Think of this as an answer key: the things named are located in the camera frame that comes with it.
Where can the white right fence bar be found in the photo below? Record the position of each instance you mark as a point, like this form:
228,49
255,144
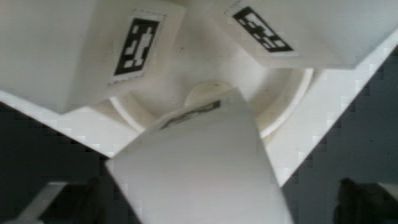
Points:
330,96

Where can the white fence bar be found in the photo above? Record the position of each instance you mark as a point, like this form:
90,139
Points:
330,96
92,125

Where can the white front fence bar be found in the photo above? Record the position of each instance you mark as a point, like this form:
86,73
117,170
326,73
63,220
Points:
92,125

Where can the white stool leg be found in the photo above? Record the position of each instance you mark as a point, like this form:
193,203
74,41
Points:
308,33
195,171
85,48

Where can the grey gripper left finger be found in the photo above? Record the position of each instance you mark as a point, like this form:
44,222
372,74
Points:
69,203

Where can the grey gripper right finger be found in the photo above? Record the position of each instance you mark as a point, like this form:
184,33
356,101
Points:
367,204

